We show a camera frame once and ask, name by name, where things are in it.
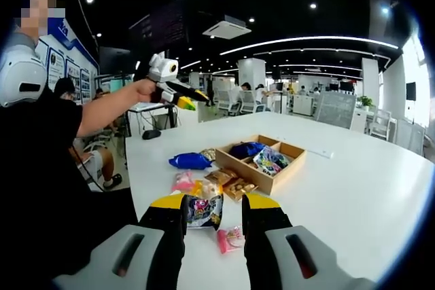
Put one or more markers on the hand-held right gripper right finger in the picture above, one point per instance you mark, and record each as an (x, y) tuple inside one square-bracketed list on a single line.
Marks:
[(265, 220)]

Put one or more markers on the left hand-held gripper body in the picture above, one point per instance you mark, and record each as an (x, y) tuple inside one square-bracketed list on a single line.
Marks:
[(163, 69)]

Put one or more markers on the black monitor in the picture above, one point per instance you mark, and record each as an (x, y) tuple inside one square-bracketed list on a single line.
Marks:
[(113, 60)]

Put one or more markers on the white table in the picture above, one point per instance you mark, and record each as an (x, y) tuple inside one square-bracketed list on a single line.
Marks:
[(340, 195)]

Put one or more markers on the black computer mouse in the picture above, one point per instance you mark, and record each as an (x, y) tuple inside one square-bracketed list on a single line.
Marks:
[(151, 133)]

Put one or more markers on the colourful QQ candy packet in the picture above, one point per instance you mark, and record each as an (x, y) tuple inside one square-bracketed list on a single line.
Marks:
[(270, 161), (204, 213)]

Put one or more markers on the white cabinet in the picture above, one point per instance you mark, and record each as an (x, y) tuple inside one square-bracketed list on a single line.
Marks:
[(302, 105)]

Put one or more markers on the black screen on stand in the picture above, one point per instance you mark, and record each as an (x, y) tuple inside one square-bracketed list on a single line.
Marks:
[(410, 91)]

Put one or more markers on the white office chair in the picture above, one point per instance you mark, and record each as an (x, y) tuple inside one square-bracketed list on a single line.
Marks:
[(249, 103), (224, 100)]

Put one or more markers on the potted plant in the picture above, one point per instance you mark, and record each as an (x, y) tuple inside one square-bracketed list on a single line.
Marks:
[(365, 101)]

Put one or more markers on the blue white wall poster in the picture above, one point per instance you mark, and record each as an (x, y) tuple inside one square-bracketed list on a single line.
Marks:
[(68, 62)]

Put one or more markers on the gold mixed nuts packet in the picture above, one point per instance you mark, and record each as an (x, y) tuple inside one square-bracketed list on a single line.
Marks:
[(208, 154), (221, 176), (239, 189)]

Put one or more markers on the wooden divided container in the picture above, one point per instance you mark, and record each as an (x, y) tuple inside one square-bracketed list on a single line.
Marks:
[(244, 171)]

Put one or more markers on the white chest-worn device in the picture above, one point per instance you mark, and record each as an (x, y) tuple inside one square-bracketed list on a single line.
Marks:
[(22, 76)]

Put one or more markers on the pink marshmallow packet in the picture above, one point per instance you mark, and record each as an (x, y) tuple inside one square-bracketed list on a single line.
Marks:
[(183, 181), (231, 239)]

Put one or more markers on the dark wall display screen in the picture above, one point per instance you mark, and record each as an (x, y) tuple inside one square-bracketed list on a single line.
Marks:
[(163, 26)]

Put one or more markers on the person's left hand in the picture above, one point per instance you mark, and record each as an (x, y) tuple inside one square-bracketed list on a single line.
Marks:
[(146, 90)]

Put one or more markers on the curved ceiling light strip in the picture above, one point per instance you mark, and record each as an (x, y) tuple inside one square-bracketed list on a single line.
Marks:
[(306, 42)]

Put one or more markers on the blue Oreo cookie packet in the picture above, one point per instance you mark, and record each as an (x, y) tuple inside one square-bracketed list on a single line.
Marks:
[(246, 150), (190, 161)]

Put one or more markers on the person's black shirt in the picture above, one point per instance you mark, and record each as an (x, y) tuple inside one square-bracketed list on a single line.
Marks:
[(44, 184)]

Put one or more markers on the ceiling air conditioner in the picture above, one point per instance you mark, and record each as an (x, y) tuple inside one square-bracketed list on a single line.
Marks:
[(227, 28)]

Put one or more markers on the white standing desk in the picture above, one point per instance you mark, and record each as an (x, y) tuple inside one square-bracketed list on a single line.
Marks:
[(146, 106)]

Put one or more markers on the orange marshmallow packet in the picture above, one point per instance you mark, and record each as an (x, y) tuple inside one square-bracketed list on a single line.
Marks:
[(205, 189)]

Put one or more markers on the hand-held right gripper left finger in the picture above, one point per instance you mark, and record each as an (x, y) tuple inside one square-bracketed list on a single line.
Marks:
[(163, 222)]

